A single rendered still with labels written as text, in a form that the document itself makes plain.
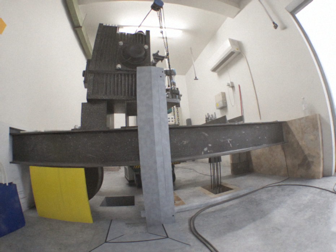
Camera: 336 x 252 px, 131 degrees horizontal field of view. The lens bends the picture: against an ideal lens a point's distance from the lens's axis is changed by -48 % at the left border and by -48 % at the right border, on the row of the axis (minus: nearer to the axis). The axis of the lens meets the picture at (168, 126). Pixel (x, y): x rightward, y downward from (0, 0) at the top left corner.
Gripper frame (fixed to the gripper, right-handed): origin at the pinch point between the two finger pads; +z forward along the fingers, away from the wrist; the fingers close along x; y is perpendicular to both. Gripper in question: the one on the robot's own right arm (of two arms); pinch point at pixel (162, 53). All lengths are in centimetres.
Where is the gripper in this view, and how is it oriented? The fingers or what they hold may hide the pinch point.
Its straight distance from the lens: 179.9
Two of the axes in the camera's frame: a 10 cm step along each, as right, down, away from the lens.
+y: 0.9, 9.9, -0.9
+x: -8.6, 0.3, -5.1
